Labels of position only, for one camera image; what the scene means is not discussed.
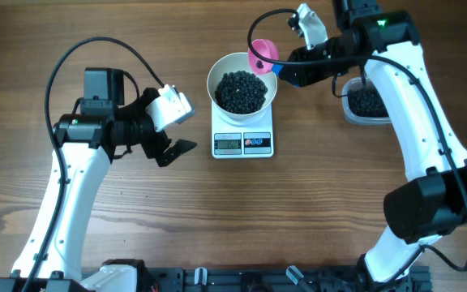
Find pink scoop blue handle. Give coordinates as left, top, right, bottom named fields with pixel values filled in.
left=247, top=39, right=300, bottom=87

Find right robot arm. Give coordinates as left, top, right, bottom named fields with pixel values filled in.
left=275, top=1, right=467, bottom=291

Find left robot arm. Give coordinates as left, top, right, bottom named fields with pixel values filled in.
left=0, top=68, right=196, bottom=291

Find black beans in bowl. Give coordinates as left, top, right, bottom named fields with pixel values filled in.
left=215, top=71, right=268, bottom=114

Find white bowl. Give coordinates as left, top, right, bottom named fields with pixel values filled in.
left=207, top=52, right=277, bottom=120

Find white digital kitchen scale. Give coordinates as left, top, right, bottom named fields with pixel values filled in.
left=212, top=104, right=274, bottom=159

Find clear plastic container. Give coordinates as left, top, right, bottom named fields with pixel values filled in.
left=341, top=77, right=391, bottom=126

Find black beans in container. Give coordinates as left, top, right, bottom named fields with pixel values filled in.
left=347, top=88, right=388, bottom=118

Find right black cable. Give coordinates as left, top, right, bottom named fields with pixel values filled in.
left=246, top=7, right=467, bottom=273

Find black cable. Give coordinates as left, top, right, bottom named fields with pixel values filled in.
left=246, top=7, right=467, bottom=273
left=20, top=36, right=165, bottom=292

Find left black cable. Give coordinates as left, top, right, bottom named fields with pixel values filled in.
left=20, top=36, right=165, bottom=292

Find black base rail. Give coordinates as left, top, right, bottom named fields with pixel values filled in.
left=79, top=265, right=433, bottom=292

